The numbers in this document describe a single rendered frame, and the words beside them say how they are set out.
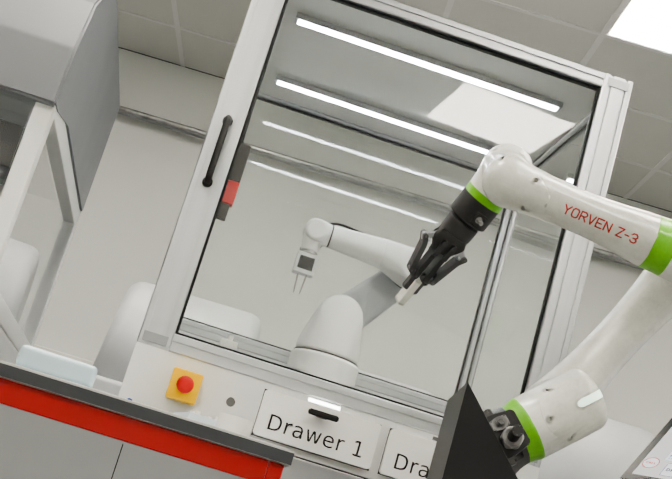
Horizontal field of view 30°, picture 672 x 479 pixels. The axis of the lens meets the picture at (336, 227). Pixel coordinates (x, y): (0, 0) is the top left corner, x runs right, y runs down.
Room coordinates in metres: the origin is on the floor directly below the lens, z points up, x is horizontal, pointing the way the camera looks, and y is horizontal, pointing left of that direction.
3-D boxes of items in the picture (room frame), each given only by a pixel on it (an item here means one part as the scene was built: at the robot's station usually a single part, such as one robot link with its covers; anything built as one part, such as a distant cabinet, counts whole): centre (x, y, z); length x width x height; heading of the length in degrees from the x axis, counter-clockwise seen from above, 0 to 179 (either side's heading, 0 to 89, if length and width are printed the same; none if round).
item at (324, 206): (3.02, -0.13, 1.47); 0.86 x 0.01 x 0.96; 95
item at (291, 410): (2.99, -0.10, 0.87); 0.29 x 0.02 x 0.11; 95
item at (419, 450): (3.02, -0.41, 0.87); 0.29 x 0.02 x 0.11; 95
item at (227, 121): (2.94, 0.33, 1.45); 0.05 x 0.03 x 0.19; 5
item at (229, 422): (2.52, 0.08, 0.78); 0.07 x 0.07 x 0.04
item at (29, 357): (2.42, 0.43, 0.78); 0.15 x 0.10 x 0.04; 98
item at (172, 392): (2.94, 0.23, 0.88); 0.07 x 0.05 x 0.07; 95
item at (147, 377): (3.48, -0.09, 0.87); 1.02 x 0.95 x 0.14; 95
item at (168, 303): (3.47, -0.09, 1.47); 1.02 x 0.95 x 1.04; 95
